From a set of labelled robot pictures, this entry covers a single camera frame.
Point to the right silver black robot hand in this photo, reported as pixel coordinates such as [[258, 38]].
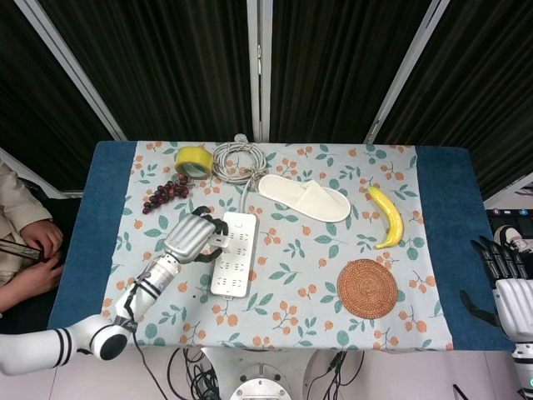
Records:
[[518, 308]]

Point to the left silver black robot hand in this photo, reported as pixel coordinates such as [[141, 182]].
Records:
[[187, 239]]

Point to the small white plug adapter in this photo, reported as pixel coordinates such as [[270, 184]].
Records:
[[218, 241]]

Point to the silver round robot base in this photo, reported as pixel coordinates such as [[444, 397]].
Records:
[[260, 387]]

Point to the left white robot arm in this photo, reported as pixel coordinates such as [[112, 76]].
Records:
[[145, 291]]

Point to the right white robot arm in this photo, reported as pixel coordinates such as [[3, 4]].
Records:
[[524, 366]]

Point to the white power strip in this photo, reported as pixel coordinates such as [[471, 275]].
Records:
[[237, 271]]

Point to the floral print tablecloth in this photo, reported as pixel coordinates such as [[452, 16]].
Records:
[[300, 266]]

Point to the dark red grape bunch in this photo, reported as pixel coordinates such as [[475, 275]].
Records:
[[166, 193]]

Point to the white black sneaker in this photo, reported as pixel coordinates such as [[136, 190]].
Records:
[[512, 239]]

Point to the yellow tape roll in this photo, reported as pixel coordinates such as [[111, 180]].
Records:
[[189, 156]]

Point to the black device with coloured buttons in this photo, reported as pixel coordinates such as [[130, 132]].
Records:
[[506, 214]]

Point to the blue table cover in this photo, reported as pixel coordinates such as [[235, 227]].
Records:
[[91, 216]]

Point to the white cloth slipper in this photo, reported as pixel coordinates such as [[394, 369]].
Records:
[[304, 200]]

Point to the brown woven rattan coaster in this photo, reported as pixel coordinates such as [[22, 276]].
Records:
[[367, 289]]

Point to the yellow banana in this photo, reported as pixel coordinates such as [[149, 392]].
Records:
[[389, 212]]

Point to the dark flat striped object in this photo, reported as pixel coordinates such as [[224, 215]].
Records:
[[18, 249]]

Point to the person in beige jacket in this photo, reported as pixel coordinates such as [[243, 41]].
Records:
[[16, 208]]

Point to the black pleated curtain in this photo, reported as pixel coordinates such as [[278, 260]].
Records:
[[175, 62]]

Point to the white metal frame rail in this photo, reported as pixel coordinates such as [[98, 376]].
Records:
[[512, 189], [25, 171]]

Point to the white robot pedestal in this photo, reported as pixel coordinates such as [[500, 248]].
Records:
[[300, 366]]

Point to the white metal frame post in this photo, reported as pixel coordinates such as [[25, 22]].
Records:
[[406, 71], [258, 62], [71, 66]]

